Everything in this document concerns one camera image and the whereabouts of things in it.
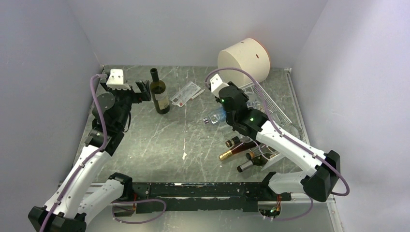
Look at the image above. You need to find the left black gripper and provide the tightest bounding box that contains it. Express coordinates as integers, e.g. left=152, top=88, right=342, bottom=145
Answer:
left=101, top=79, right=150, bottom=129

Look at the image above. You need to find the green wine bottle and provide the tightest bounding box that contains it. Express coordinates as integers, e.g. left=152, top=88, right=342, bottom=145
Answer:
left=149, top=68, right=170, bottom=115

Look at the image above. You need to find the dark bottle black cap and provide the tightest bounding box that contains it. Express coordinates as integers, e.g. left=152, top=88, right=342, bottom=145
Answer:
left=225, top=136, right=255, bottom=149

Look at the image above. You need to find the clear bottle black cap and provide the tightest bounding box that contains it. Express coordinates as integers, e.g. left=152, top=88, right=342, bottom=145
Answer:
left=247, top=95, right=265, bottom=112

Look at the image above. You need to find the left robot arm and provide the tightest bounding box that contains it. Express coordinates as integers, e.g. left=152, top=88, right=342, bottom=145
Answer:
left=28, top=74, right=151, bottom=232

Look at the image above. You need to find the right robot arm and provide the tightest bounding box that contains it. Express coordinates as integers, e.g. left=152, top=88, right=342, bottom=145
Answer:
left=217, top=86, right=341, bottom=202

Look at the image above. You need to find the small clear blue bottle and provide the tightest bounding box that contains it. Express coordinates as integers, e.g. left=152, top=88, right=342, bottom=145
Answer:
left=203, top=108, right=226, bottom=125

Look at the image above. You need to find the red wine bottle gold cap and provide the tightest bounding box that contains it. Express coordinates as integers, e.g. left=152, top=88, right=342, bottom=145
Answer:
left=219, top=142, right=261, bottom=161

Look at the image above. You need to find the paper card packet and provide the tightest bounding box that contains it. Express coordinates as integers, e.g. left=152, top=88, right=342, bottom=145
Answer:
left=170, top=81, right=201, bottom=107

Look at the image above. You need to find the white stick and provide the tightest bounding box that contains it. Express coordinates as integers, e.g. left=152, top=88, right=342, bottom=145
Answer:
left=191, top=89, right=205, bottom=100

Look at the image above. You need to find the cream cylindrical container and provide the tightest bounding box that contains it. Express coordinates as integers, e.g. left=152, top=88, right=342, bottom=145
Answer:
left=218, top=38, right=271, bottom=83

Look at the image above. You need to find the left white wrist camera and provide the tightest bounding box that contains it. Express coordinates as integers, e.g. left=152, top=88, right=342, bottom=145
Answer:
left=106, top=69, right=131, bottom=90

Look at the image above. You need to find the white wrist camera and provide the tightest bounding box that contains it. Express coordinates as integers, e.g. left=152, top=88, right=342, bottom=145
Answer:
left=210, top=74, right=229, bottom=98
left=106, top=69, right=131, bottom=90

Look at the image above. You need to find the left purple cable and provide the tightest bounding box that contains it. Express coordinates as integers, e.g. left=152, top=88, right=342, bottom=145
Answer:
left=38, top=73, right=108, bottom=232

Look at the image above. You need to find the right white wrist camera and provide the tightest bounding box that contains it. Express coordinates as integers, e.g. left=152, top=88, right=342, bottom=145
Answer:
left=210, top=74, right=229, bottom=98

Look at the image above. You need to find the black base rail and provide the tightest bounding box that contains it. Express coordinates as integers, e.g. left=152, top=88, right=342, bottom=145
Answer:
left=116, top=182, right=292, bottom=213

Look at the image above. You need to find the white wire wine rack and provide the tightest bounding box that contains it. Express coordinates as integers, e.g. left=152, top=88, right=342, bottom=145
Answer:
left=241, top=83, right=306, bottom=173

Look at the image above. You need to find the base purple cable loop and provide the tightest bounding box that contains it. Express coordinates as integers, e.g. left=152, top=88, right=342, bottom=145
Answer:
left=111, top=198, right=167, bottom=225

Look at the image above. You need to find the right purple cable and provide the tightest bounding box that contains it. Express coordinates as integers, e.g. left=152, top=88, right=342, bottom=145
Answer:
left=205, top=67, right=351, bottom=197

